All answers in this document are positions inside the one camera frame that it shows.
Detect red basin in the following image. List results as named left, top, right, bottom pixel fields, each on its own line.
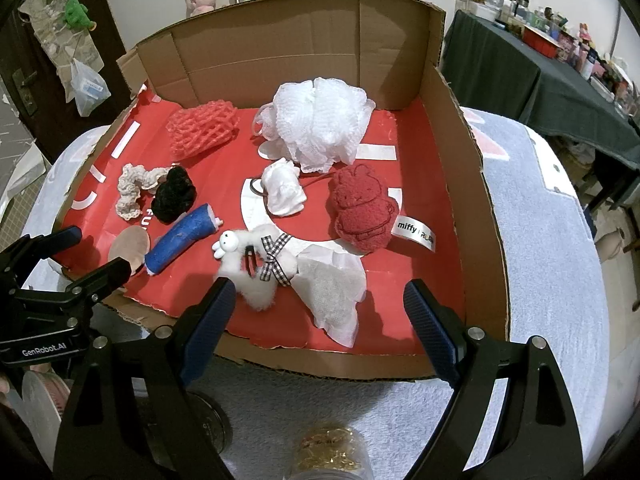
left=520, top=27, right=561, bottom=58

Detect brown door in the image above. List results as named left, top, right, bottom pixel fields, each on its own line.
left=0, top=0, right=131, bottom=161

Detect row of bottles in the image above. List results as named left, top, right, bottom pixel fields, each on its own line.
left=500, top=0, right=640, bottom=121

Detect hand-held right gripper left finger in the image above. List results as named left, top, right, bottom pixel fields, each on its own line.
left=52, top=276, right=237, bottom=480

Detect blue cloth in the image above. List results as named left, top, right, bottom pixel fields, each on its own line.
left=145, top=203, right=223, bottom=277

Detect small white cloth bundle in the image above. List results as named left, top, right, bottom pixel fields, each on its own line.
left=261, top=157, right=307, bottom=218

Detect clear plastic jar gold clips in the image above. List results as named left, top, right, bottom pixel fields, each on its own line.
left=287, top=422, right=373, bottom=480

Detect cardboard box red inside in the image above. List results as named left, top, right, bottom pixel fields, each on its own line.
left=50, top=0, right=511, bottom=381

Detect beige round powder puff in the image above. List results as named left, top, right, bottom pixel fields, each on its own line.
left=107, top=226, right=151, bottom=273

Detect white fluffy bow hair clip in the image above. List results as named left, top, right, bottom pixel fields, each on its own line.
left=212, top=227, right=301, bottom=311

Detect green plush toy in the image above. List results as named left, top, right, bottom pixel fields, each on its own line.
left=64, top=0, right=97, bottom=31

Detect door handle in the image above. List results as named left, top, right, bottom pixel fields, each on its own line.
left=12, top=67, right=38, bottom=116

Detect white gauze cloth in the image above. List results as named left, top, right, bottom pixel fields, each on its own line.
left=292, top=242, right=368, bottom=348

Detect black fuzzy scrunchie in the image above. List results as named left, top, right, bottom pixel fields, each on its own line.
left=151, top=167, right=197, bottom=224

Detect cream crocheted scrunchie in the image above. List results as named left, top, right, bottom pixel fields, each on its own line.
left=116, top=164, right=171, bottom=222

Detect clear plastic bag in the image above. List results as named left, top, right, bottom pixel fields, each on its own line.
left=70, top=57, right=111, bottom=117

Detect glass jar metal lid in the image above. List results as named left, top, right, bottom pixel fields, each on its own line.
left=20, top=367, right=234, bottom=463

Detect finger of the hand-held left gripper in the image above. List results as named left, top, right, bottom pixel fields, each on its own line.
left=0, top=226, right=83, bottom=291
left=20, top=256, right=132, bottom=321

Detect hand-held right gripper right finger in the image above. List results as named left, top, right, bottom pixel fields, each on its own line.
left=403, top=279, right=585, bottom=480

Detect hanging paper organizer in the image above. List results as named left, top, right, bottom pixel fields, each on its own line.
left=20, top=0, right=101, bottom=103

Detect white mesh bath pouf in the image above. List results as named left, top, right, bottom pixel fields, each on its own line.
left=254, top=77, right=376, bottom=171

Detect red plush rabbit pouch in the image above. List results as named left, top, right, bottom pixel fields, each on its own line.
left=327, top=162, right=437, bottom=253

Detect table with dark green cloth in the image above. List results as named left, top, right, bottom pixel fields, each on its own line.
left=440, top=9, right=640, bottom=211

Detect red foam fruit net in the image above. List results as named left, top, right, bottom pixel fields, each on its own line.
left=166, top=100, right=240, bottom=161

